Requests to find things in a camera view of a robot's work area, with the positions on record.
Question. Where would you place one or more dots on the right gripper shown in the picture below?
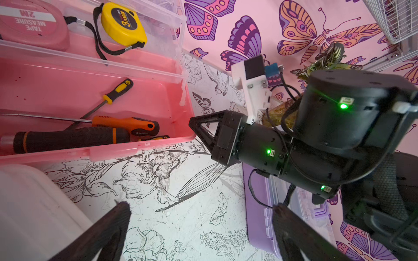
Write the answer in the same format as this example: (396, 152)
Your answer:
(230, 141)

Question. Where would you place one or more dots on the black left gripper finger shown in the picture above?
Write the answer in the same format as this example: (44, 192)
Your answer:
(103, 241)

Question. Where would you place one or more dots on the purple toolbox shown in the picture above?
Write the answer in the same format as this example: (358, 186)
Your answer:
(281, 220)

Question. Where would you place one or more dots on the pink toolbox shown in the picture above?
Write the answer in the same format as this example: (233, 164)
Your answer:
(68, 84)

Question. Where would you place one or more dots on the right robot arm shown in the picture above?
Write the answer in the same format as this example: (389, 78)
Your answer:
(348, 126)

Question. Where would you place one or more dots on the potted leafy plant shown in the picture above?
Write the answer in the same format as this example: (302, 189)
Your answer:
(331, 59)

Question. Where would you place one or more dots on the large black orange screwdriver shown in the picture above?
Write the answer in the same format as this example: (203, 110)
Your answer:
(31, 142)

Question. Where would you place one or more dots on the small yellow black screwdriver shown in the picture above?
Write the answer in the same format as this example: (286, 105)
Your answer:
(110, 97)

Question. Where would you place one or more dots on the yellow tape measure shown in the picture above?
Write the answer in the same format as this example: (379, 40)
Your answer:
(122, 25)

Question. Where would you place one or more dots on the pink tape measure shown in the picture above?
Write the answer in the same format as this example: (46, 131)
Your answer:
(35, 23)

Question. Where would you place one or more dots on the yellow black tool handle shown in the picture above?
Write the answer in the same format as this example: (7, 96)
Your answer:
(154, 138)

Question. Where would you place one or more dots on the orange handled screwdriver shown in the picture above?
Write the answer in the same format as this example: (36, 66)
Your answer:
(136, 126)

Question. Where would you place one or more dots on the white wire basket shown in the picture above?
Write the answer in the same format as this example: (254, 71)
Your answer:
(398, 19)

